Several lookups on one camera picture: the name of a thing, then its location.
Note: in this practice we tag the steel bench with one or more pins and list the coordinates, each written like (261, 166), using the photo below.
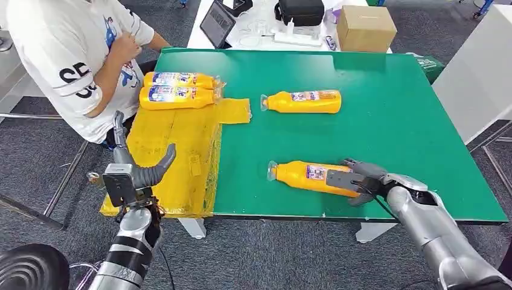
(12, 80)

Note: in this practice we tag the purple packet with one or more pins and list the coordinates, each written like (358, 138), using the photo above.
(333, 15)

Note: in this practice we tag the dark object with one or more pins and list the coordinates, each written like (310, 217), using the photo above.
(507, 256)

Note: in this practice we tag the white panel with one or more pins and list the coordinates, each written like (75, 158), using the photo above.
(476, 72)

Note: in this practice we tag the white table leg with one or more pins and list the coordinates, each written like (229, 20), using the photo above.
(372, 232)
(194, 229)

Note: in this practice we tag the black tablet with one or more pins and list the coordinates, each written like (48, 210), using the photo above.
(217, 23)

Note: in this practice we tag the yellow plastic sheet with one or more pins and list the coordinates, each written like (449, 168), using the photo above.
(184, 136)

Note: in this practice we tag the small printed packet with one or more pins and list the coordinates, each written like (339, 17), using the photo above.
(331, 42)

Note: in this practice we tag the orange drink bottle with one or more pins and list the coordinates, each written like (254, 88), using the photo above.
(288, 105)
(172, 105)
(208, 82)
(292, 176)

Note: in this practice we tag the metal floor frame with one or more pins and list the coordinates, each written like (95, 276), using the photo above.
(64, 176)
(494, 160)

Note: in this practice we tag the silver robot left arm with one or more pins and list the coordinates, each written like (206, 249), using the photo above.
(132, 228)

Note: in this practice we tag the clear plastic wrap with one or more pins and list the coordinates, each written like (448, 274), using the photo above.
(254, 32)

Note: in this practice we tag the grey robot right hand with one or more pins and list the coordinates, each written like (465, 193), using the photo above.
(370, 176)

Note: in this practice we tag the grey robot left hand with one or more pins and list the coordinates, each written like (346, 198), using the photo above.
(144, 176)

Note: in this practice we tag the white table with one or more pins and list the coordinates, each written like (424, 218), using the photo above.
(260, 10)

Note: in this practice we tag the black bag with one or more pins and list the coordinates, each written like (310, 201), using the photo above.
(300, 11)

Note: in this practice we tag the white power strip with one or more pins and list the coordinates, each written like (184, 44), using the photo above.
(298, 39)

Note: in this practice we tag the person's right hand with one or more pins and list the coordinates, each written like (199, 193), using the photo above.
(126, 46)

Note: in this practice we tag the person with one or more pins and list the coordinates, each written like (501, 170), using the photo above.
(52, 40)

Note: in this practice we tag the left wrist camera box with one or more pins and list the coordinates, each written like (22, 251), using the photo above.
(118, 184)

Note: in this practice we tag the green bin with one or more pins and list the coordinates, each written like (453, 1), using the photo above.
(431, 67)

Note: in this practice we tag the green table mat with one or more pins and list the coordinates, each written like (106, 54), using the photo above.
(400, 132)

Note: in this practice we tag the brown cardboard box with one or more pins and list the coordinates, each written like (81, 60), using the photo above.
(366, 28)

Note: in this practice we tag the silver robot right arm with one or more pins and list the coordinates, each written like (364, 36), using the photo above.
(432, 232)

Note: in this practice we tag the black round ribbed object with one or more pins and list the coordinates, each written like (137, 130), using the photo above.
(32, 268)

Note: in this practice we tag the black device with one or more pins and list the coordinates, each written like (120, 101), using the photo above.
(239, 6)

